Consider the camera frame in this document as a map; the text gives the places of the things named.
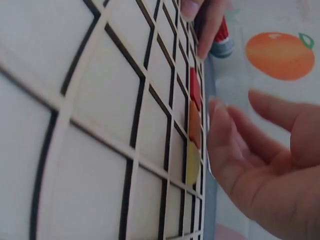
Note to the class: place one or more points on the person's right hand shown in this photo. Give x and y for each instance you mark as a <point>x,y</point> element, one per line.
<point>272,190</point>

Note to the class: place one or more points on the person's left hand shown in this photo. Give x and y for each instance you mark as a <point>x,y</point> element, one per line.
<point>210,22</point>

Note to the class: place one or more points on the person's left fingers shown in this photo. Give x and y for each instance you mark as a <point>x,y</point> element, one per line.
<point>208,27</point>

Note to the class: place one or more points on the red and teal cylindrical piece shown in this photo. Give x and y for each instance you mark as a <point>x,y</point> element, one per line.
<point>222,41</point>

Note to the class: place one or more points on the red flat tile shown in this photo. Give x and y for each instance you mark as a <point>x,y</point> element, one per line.
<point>195,86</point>

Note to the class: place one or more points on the orange flat tile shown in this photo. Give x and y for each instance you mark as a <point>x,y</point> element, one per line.
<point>194,122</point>

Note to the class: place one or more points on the yellow flat tile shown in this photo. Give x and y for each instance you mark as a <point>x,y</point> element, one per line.
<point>193,165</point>

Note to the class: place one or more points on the white wooden grid board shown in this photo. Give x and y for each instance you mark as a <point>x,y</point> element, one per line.
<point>105,140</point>

